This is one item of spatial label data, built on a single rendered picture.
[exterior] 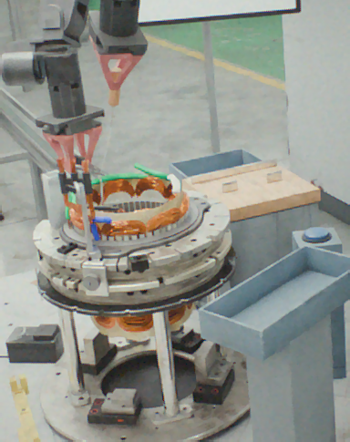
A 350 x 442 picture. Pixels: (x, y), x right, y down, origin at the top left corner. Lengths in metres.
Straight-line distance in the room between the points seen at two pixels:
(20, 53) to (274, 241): 0.55
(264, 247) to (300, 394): 0.38
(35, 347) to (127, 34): 0.67
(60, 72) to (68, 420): 0.57
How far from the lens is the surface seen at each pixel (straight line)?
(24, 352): 1.69
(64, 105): 1.44
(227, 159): 1.83
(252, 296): 1.27
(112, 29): 1.26
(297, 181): 1.62
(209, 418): 1.43
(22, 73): 1.45
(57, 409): 1.51
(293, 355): 1.22
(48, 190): 1.41
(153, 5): 2.40
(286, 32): 4.30
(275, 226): 1.57
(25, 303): 1.92
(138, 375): 1.60
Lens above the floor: 1.62
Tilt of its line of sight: 21 degrees down
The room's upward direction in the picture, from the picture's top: 6 degrees counter-clockwise
